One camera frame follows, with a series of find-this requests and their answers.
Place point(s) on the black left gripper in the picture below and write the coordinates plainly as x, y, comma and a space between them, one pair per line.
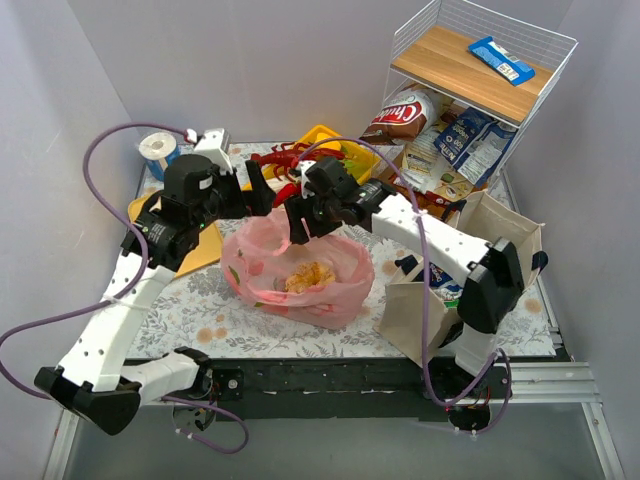
239, 195

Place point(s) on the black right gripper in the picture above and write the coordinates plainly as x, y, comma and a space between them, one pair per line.
310, 216

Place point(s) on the pink plastic bag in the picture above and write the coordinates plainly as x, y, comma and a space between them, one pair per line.
258, 258

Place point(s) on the beige canvas tote bag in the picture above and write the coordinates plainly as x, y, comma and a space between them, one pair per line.
415, 319

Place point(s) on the blue Doritos chips bag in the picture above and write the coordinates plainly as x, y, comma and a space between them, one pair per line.
443, 285

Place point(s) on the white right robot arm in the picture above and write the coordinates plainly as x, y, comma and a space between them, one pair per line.
488, 272

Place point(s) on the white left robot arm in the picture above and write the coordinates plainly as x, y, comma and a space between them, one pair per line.
92, 380

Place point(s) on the yellow food tray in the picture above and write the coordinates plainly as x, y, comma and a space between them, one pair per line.
358, 162

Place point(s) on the red toy chili pepper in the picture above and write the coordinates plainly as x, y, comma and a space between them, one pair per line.
287, 191

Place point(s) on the floral table mat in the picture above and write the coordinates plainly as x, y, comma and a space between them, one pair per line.
200, 310

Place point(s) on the red toy lobster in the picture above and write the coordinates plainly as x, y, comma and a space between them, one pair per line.
285, 157

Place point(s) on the orange donut tray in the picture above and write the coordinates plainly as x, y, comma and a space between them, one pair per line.
207, 253

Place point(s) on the toilet paper roll pack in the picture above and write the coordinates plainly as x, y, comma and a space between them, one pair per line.
159, 150

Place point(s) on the white snack packet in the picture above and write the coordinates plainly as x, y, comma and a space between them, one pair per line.
421, 171

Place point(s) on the orange snack bag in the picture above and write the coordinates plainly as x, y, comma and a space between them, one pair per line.
439, 192

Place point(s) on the brown Chula chips bag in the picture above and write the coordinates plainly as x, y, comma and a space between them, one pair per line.
404, 117

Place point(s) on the blue Kettle chips bag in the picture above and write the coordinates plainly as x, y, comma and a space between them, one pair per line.
474, 144

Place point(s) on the small blue snack packet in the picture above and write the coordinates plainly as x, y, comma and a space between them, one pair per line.
507, 65

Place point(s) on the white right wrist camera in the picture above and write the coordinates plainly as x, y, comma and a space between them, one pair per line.
305, 181

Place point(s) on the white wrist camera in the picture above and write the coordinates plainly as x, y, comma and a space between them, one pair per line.
212, 144
305, 181

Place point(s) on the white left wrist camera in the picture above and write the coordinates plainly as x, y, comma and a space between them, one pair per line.
212, 144

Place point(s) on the white wire shelf rack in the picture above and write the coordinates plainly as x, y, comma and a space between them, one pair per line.
431, 48

